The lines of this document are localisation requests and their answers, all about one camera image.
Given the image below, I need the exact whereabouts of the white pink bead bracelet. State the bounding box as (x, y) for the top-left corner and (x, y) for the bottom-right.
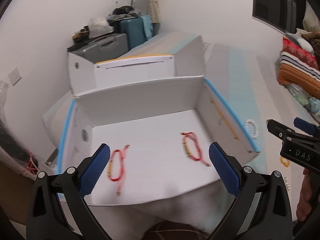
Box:
(243, 119), (259, 139)

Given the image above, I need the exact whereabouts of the red string bracelet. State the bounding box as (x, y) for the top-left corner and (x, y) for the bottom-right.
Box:
(180, 131), (211, 167)
(106, 144), (131, 196)

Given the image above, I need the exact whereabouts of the person's right hand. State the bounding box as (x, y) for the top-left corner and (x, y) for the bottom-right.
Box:
(296, 168), (313, 222)

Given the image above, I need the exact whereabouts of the floral quilt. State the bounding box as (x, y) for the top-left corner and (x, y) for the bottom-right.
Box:
(285, 84), (320, 123)

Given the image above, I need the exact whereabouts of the striped orange blanket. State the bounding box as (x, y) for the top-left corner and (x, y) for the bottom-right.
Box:
(277, 36), (319, 99)

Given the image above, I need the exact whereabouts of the striped bed sheet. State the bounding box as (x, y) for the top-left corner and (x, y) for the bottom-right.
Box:
(52, 44), (312, 239)

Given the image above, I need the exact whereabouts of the white cardboard box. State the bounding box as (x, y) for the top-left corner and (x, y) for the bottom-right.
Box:
(57, 31), (260, 206)

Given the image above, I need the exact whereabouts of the teal cloth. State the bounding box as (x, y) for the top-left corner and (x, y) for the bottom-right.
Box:
(140, 15), (153, 40)

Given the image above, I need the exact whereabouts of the grey hard suitcase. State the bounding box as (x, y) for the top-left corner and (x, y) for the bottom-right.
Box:
(67, 34), (129, 63)

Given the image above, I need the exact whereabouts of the beige curtain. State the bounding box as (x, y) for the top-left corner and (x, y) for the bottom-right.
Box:
(148, 0), (161, 23)

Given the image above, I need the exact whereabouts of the teal hard suitcase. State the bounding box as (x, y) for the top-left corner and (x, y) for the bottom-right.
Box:
(119, 18), (147, 50)

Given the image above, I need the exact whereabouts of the white plastic bag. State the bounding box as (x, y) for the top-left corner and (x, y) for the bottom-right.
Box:
(88, 17), (114, 38)

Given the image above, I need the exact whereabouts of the dark clothes pile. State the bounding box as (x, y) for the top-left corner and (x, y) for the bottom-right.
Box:
(106, 5), (141, 23)

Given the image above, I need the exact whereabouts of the white wall socket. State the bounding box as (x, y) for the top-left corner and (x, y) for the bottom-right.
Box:
(8, 67), (22, 86)

